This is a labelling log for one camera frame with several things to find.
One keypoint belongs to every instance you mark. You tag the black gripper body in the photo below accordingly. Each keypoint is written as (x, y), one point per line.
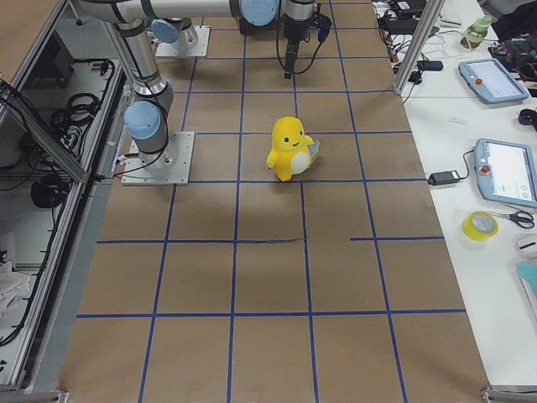
(293, 34)

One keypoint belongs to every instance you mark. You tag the teal notebook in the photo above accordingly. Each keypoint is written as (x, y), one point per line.
(527, 276)

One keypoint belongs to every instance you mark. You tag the black scissors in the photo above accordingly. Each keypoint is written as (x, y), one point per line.
(521, 218)

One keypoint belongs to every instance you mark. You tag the yellow tape roll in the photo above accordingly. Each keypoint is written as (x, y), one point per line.
(480, 226)

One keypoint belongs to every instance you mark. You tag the black power adapter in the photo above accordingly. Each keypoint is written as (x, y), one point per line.
(443, 178)

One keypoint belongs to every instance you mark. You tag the far teach pendant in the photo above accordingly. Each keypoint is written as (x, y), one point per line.
(491, 81)

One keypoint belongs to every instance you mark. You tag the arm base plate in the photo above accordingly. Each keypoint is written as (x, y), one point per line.
(189, 43)
(172, 167)

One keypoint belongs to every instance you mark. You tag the white round device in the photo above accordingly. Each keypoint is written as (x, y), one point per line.
(525, 245)

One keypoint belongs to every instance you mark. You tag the black round object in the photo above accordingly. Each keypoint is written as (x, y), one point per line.
(528, 117)

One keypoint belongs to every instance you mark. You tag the yellow plush toy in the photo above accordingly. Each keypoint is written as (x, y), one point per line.
(293, 151)

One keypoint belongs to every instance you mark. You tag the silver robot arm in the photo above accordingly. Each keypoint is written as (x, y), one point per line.
(146, 118)
(299, 18)

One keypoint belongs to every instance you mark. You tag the black small device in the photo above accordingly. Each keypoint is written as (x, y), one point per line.
(429, 65)

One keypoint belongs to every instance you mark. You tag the near teach pendant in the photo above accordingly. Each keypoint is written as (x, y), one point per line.
(505, 172)

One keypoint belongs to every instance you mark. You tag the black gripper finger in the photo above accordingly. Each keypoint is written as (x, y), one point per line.
(289, 64)

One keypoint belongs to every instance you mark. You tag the aluminium side frame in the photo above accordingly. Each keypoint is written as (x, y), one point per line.
(45, 58)

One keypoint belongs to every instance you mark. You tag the teach pendant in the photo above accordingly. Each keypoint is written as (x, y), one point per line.
(505, 172)
(491, 81)

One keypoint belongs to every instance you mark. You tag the aluminium frame post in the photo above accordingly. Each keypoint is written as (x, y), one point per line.
(421, 34)

